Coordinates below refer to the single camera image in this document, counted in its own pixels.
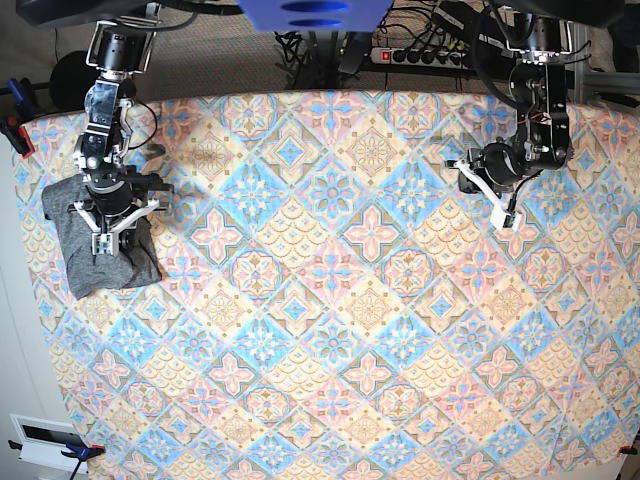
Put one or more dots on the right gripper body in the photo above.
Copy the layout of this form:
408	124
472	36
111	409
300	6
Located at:
116	202

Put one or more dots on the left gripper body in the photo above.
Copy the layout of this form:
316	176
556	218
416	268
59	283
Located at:
494	171

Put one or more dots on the grey t-shirt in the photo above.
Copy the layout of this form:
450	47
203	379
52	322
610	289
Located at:
96	258

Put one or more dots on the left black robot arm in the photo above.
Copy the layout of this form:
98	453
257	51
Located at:
538	93

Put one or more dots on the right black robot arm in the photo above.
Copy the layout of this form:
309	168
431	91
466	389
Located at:
117	52

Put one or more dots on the black power strip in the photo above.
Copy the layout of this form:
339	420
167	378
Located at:
436	57

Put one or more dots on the black round stool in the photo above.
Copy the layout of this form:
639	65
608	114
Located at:
70	80

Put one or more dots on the red blue table clamp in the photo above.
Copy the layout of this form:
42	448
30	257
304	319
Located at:
26	108

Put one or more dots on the patterned colourful tablecloth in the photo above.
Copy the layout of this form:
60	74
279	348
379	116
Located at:
333	307

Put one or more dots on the orange blue corner clamp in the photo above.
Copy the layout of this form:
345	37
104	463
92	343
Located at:
80	455

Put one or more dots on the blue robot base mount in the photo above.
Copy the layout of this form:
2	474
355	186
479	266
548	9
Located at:
315	15

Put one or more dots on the white wall outlet box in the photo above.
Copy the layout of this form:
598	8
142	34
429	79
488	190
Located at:
41	442

